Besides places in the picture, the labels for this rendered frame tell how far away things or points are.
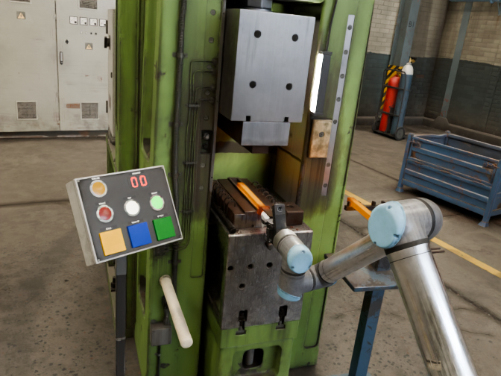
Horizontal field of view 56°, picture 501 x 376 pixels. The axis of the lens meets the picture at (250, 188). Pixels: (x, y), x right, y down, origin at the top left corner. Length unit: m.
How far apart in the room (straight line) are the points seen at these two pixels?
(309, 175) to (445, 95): 9.00
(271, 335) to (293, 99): 1.06
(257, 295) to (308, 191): 0.52
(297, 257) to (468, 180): 3.98
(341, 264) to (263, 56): 0.80
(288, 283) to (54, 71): 5.65
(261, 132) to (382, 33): 8.38
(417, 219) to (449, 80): 9.78
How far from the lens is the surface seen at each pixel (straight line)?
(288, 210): 2.04
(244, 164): 2.40
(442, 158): 5.62
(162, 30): 1.85
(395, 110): 9.17
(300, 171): 2.15
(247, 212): 1.94
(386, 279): 2.08
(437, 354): 1.28
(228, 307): 2.06
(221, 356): 2.22
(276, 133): 1.88
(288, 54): 1.85
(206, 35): 1.89
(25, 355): 2.83
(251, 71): 1.80
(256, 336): 2.21
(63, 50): 6.90
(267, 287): 2.08
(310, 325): 2.59
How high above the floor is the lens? 1.71
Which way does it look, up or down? 19 degrees down
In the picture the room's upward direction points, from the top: 6 degrees clockwise
